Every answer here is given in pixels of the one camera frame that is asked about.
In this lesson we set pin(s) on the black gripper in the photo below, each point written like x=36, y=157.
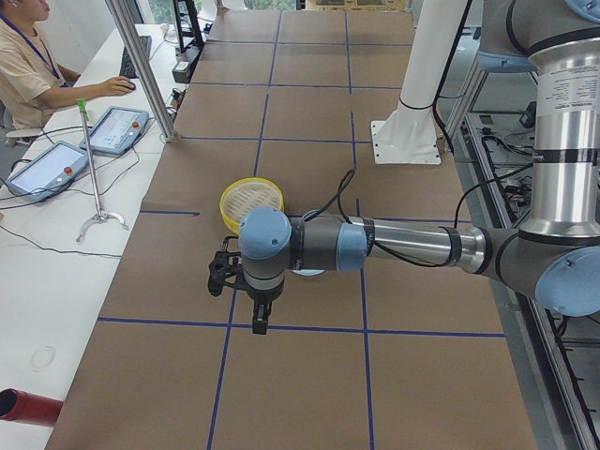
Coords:
x=262, y=298

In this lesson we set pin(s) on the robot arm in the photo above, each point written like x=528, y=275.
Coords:
x=552, y=257

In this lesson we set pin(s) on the yellow steamer basket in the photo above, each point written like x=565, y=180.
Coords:
x=242, y=196

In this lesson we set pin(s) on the light blue plate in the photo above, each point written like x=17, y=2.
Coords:
x=308, y=273

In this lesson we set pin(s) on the teach pendant far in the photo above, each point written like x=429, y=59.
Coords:
x=117, y=130

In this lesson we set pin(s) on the teach pendant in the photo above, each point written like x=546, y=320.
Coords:
x=49, y=173
x=117, y=130

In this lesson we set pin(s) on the teach pendant near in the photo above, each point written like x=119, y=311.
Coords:
x=49, y=173

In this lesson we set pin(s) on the red cylinder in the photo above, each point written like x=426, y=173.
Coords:
x=27, y=408

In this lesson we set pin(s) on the metal reacher grabber tool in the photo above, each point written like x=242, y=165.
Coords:
x=101, y=216

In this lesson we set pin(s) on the seated person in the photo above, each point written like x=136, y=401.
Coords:
x=33, y=84

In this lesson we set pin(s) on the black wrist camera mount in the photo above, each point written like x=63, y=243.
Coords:
x=226, y=270

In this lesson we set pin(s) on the white column pedestal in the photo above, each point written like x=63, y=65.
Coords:
x=408, y=135

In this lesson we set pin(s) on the aluminium frame post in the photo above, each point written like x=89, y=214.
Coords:
x=128, y=32

